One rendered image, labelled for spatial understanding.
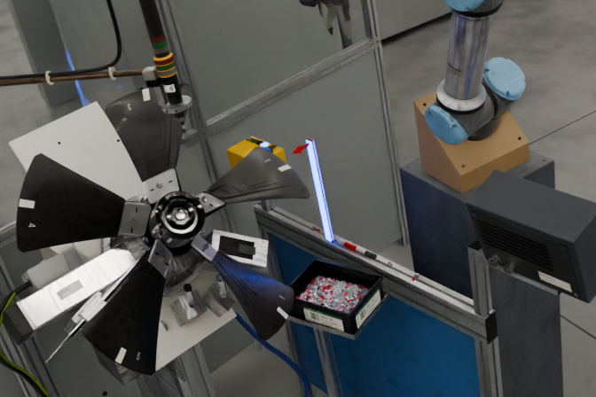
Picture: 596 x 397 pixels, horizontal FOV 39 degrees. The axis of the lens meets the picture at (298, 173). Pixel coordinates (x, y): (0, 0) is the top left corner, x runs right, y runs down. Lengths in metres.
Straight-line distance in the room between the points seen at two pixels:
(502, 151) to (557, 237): 0.65
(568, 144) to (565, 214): 2.76
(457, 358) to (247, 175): 0.72
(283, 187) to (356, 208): 1.41
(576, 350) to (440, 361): 1.00
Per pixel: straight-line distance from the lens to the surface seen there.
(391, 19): 5.89
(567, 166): 4.26
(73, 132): 2.27
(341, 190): 3.38
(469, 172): 2.21
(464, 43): 1.86
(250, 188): 2.06
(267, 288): 2.04
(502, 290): 2.41
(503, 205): 1.74
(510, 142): 2.30
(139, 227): 1.99
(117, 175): 2.24
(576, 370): 3.15
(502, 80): 2.08
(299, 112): 3.11
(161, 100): 1.91
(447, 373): 2.32
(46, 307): 2.00
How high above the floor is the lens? 2.19
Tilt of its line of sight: 29 degrees down
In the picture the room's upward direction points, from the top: 12 degrees counter-clockwise
